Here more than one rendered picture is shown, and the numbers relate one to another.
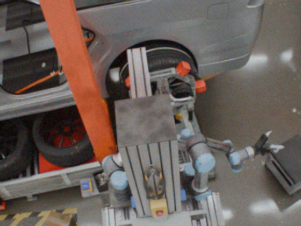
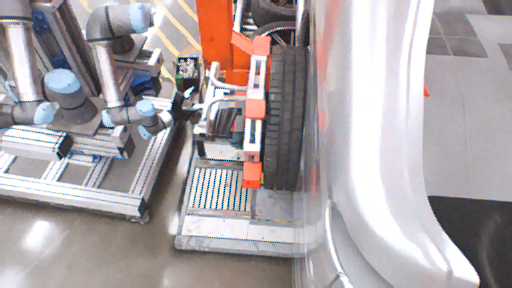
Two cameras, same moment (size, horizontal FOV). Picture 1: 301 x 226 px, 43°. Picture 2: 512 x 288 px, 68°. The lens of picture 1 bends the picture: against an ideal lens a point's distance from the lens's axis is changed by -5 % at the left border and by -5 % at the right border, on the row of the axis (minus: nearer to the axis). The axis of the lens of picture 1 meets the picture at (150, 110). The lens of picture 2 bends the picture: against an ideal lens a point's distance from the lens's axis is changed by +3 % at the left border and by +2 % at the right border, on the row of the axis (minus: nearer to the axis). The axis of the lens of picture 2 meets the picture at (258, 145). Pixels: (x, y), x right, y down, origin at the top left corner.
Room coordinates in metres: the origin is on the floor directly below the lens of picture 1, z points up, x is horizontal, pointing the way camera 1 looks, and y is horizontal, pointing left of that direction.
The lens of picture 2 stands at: (2.22, -1.23, 2.17)
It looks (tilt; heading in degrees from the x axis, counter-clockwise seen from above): 54 degrees down; 97
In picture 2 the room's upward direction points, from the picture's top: 2 degrees clockwise
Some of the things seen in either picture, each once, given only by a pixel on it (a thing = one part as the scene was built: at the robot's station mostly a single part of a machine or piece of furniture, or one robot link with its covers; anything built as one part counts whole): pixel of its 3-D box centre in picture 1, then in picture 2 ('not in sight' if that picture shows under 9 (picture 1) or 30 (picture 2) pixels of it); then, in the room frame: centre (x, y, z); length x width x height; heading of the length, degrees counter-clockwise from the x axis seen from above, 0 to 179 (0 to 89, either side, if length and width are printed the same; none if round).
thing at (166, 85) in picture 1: (177, 89); (225, 105); (1.95, -0.23, 1.03); 0.19 x 0.18 x 0.11; 5
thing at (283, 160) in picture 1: (293, 166); not in sight; (1.55, -1.25, 0.17); 0.43 x 0.36 x 0.34; 20
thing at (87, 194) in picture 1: (105, 184); (190, 80); (1.54, 0.46, 0.44); 0.43 x 0.17 x 0.03; 95
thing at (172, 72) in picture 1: (163, 94); (255, 117); (2.07, -0.12, 0.85); 0.54 x 0.07 x 0.54; 95
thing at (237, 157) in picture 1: (238, 156); not in sight; (1.19, -0.51, 1.21); 0.11 x 0.08 x 0.09; 104
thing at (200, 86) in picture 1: (199, 86); (251, 175); (2.10, -0.44, 0.85); 0.09 x 0.08 x 0.07; 95
